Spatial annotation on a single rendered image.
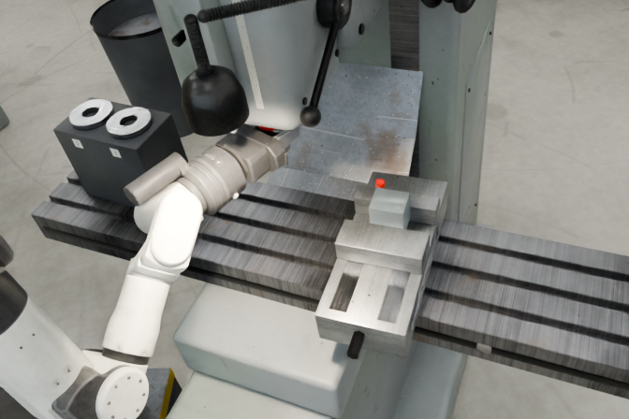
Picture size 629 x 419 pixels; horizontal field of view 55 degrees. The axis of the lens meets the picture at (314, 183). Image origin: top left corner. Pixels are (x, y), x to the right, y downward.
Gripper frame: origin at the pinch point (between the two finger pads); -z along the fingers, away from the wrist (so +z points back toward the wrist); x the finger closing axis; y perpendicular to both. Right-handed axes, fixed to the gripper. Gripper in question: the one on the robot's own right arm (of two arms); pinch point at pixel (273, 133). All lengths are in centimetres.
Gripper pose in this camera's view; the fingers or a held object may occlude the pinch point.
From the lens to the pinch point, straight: 102.3
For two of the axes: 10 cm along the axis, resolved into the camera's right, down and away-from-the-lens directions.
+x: -7.5, -3.8, 5.4
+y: 1.1, 7.3, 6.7
